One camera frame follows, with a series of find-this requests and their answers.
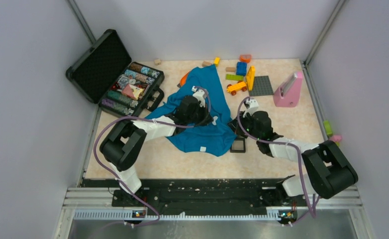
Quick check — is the black square frame lower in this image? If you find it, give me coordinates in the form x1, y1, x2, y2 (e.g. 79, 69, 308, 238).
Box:
230, 137, 247, 153

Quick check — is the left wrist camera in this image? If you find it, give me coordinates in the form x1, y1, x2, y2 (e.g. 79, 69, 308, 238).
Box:
192, 86, 207, 108

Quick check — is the pink stand with tablet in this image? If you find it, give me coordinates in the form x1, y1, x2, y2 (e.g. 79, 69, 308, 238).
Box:
273, 71, 304, 108

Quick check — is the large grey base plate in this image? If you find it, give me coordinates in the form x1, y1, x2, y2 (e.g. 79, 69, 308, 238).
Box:
249, 76, 274, 97

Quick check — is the black poker chip case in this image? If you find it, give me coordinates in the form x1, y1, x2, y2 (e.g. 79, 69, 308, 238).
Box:
65, 29, 164, 117

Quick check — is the blue brick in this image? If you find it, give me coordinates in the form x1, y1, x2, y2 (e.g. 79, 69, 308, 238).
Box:
236, 62, 248, 76

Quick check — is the orange curved brick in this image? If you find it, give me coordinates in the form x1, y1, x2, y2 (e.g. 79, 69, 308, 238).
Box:
239, 54, 252, 63

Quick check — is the green pink toy outside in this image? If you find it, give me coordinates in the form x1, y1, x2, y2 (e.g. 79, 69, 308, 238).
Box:
323, 120, 343, 146

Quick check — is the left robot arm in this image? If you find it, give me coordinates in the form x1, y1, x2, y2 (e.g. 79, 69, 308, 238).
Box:
99, 96, 214, 206

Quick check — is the blue garment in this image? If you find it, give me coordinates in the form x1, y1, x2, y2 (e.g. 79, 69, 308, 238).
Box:
145, 66, 236, 156

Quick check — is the yellow tall brick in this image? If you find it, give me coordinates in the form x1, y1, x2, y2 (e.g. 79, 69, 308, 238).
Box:
246, 66, 256, 91

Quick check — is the small yellow brick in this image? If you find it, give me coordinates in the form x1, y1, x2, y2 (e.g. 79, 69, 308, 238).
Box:
213, 57, 220, 67

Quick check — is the wooden block centre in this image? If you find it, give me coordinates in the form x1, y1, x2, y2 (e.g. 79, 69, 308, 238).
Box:
202, 61, 213, 67

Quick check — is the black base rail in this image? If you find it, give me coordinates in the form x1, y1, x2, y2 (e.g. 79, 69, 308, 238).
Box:
112, 178, 310, 219

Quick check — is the green flat brick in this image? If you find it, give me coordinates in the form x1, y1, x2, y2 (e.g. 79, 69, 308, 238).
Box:
225, 74, 244, 81

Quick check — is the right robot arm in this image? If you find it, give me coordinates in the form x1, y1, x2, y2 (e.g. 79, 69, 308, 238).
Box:
228, 111, 359, 205

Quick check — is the orange letter e toy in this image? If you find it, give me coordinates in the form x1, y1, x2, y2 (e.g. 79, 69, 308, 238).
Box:
179, 72, 190, 87

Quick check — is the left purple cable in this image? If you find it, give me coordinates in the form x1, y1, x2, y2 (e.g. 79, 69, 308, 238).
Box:
93, 86, 212, 228

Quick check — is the yellow toy car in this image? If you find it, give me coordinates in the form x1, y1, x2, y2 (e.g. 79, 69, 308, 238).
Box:
227, 81, 248, 96

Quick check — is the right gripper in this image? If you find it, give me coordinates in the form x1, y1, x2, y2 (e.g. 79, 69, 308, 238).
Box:
227, 110, 261, 140

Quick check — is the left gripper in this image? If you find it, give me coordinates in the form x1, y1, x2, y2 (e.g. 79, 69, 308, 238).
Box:
185, 102, 213, 126

